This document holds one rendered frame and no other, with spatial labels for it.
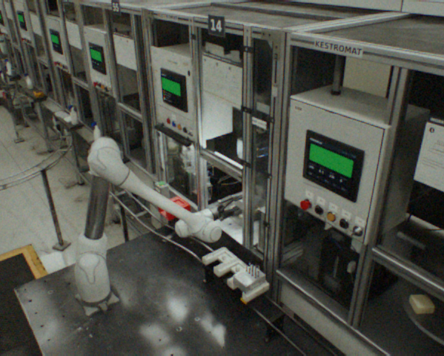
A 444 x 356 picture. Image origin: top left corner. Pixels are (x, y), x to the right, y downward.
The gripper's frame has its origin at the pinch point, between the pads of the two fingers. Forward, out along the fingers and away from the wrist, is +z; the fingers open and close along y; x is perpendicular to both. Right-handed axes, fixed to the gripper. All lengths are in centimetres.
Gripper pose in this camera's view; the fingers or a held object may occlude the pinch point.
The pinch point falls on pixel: (239, 202)
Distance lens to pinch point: 236.5
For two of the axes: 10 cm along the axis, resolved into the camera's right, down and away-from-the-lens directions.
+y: -0.6, -8.6, -5.0
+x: -5.9, -3.7, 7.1
